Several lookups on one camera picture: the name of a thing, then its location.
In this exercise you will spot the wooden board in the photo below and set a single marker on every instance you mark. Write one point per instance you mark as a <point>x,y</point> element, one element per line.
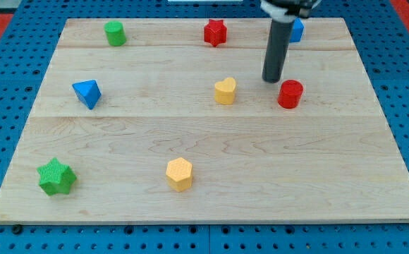
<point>330,160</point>

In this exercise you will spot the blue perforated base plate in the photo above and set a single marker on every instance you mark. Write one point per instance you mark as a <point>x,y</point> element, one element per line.
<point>26,47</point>

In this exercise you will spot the blue cube block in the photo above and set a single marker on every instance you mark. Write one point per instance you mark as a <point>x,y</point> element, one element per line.
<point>297,31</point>

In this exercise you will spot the yellow heart block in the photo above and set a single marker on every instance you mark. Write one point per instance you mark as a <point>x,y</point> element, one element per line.
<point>225,91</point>

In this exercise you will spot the red star block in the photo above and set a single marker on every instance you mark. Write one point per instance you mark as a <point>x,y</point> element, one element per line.
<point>215,32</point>

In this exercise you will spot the red cylinder block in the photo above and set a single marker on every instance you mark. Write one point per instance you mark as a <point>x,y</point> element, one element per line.
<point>290,94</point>

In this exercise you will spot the green star block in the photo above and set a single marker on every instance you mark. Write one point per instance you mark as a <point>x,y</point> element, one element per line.
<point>56,178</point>

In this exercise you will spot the yellow hexagon block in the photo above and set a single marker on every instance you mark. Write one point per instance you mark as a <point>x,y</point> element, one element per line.
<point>179,174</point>

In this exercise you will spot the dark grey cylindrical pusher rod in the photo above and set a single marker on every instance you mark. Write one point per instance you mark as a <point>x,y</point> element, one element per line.
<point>277,47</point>

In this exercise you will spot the green cylinder block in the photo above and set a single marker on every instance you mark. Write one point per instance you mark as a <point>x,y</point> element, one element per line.
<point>115,33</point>

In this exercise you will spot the blue triangle block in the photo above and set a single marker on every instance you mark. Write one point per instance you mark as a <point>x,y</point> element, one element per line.
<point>87,92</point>

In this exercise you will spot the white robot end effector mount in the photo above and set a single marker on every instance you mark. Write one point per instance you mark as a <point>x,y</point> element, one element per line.
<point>286,11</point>

